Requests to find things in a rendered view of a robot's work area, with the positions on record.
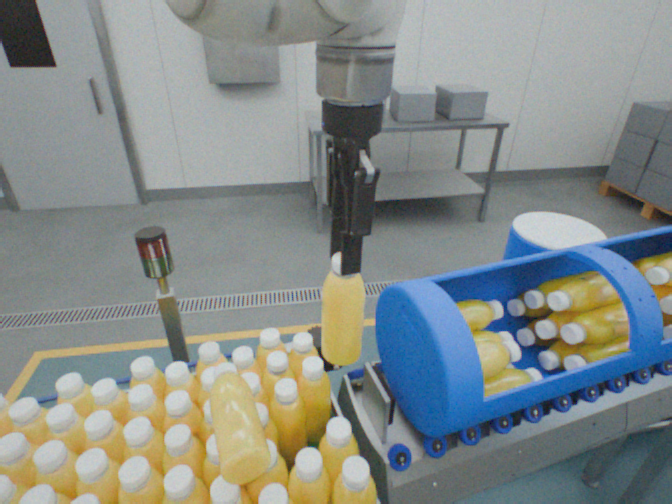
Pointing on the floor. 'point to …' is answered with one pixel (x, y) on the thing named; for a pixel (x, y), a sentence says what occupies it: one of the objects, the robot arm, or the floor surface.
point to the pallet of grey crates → (644, 159)
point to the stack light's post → (168, 307)
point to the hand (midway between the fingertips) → (345, 245)
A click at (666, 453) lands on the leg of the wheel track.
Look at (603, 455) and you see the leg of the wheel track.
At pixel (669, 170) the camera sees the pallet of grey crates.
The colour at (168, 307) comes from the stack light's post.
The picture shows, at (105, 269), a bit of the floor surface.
